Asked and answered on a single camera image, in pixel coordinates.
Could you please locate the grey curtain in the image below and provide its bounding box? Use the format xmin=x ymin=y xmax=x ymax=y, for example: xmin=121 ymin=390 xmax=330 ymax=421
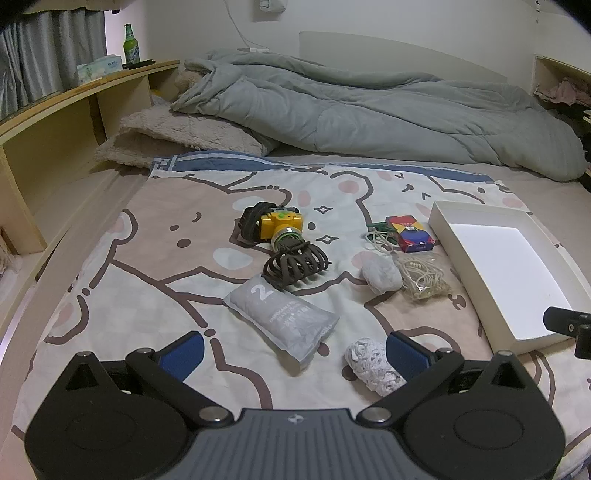
xmin=0 ymin=7 xmax=108 ymax=121

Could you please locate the wooden bedside shelf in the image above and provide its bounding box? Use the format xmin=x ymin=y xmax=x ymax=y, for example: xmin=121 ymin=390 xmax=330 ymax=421
xmin=0 ymin=59 xmax=182 ymax=342

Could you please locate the white crumpled cloth ball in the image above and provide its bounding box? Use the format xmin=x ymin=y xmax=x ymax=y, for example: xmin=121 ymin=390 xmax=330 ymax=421
xmin=361 ymin=254 xmax=403 ymax=294

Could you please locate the wooden wall shelf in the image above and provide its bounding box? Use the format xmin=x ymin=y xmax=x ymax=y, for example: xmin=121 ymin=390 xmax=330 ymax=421
xmin=532 ymin=54 xmax=591 ymax=181

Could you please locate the tissue pack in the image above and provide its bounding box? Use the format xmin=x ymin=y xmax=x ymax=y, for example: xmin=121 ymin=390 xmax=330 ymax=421
xmin=76 ymin=55 xmax=123 ymax=85

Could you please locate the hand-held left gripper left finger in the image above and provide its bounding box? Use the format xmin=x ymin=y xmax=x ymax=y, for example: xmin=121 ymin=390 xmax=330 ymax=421
xmin=60 ymin=331 xmax=234 ymax=428

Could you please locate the clear bag of beige cord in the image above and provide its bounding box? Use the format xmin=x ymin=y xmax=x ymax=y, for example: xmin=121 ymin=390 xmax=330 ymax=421
xmin=392 ymin=253 xmax=452 ymax=303

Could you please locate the beige plush toy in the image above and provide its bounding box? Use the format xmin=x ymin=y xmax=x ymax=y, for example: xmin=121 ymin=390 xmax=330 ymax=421
xmin=174 ymin=69 xmax=205 ymax=100

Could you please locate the green glass bottle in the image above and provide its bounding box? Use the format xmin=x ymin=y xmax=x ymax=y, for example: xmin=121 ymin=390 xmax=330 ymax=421
xmin=122 ymin=23 xmax=140 ymax=65

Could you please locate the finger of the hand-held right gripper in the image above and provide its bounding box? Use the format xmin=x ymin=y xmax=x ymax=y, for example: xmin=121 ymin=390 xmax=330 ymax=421
xmin=543 ymin=306 xmax=591 ymax=360

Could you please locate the white lace cloth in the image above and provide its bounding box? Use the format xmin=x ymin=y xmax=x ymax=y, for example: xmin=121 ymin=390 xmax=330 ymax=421
xmin=343 ymin=338 xmax=408 ymax=398

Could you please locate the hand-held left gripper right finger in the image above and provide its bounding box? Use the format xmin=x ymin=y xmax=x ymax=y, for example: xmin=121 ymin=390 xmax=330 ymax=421
xmin=358 ymin=331 xmax=532 ymax=428

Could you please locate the dark hair claw clip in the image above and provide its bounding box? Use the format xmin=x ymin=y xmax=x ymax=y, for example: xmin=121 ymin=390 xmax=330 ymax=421
xmin=263 ymin=242 xmax=333 ymax=292

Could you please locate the white cardboard box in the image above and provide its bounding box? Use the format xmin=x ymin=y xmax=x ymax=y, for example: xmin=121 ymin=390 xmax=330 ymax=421
xmin=428 ymin=200 xmax=583 ymax=356

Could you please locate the colourful card box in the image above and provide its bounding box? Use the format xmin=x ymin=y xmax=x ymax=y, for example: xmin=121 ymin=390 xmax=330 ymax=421
xmin=385 ymin=215 xmax=435 ymax=254

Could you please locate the fluffy beige pillow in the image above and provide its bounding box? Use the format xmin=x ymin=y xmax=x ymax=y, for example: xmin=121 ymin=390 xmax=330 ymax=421
xmin=119 ymin=107 xmax=266 ymax=157
xmin=93 ymin=131 xmax=160 ymax=168

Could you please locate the pink clothing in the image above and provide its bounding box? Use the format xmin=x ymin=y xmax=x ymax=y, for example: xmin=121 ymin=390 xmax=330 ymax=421
xmin=536 ymin=78 xmax=591 ymax=107

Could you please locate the yellow headlamp with black strap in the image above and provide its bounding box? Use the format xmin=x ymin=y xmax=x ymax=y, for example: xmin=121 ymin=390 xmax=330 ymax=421
xmin=237 ymin=201 xmax=306 ymax=249

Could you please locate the black cloth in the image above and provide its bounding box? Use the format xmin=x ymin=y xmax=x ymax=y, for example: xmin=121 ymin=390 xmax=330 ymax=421
xmin=551 ymin=104 xmax=591 ymax=137

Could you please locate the grey duvet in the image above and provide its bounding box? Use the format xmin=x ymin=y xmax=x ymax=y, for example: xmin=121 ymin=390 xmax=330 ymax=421
xmin=171 ymin=48 xmax=588 ymax=182

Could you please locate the grey numbered packet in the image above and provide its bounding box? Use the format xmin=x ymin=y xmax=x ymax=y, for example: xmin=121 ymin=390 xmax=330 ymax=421
xmin=223 ymin=274 xmax=340 ymax=377

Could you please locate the white headboard panel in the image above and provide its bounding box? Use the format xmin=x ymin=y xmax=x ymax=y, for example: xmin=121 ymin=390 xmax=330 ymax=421
xmin=298 ymin=31 xmax=509 ymax=85

